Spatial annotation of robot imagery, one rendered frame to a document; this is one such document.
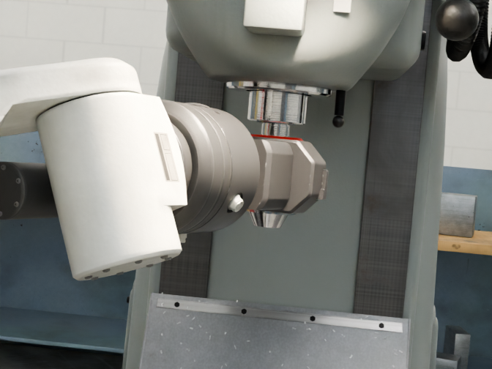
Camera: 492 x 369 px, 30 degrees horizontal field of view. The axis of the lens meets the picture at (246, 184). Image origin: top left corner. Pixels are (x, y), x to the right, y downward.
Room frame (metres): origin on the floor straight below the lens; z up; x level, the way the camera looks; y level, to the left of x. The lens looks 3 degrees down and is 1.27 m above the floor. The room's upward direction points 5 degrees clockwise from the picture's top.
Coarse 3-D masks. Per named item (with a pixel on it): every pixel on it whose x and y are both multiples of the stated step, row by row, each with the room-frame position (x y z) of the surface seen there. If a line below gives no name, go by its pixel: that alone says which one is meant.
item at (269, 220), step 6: (252, 216) 0.74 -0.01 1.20; (258, 216) 0.74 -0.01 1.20; (264, 216) 0.73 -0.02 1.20; (270, 216) 0.73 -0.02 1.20; (276, 216) 0.73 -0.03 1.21; (282, 216) 0.74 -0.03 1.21; (258, 222) 0.74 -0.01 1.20; (264, 222) 0.74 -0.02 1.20; (270, 222) 0.74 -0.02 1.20; (276, 222) 0.74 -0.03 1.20; (282, 222) 0.74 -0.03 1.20
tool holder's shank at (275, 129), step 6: (264, 126) 0.74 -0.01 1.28; (270, 126) 0.74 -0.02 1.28; (276, 126) 0.74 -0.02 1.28; (282, 126) 0.74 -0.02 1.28; (288, 126) 0.74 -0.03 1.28; (264, 132) 0.74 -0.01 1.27; (270, 132) 0.74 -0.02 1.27; (276, 132) 0.74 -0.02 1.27; (282, 132) 0.74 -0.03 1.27; (288, 132) 0.74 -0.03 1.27
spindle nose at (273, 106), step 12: (252, 96) 0.74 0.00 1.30; (264, 96) 0.73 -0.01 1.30; (276, 96) 0.72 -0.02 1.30; (288, 96) 0.73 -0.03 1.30; (300, 96) 0.73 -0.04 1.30; (252, 108) 0.74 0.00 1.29; (264, 108) 0.73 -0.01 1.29; (276, 108) 0.72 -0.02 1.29; (288, 108) 0.73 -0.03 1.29; (300, 108) 0.73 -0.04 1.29; (252, 120) 0.74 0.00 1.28; (264, 120) 0.73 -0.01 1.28; (276, 120) 0.72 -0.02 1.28; (288, 120) 0.73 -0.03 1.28; (300, 120) 0.73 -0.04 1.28
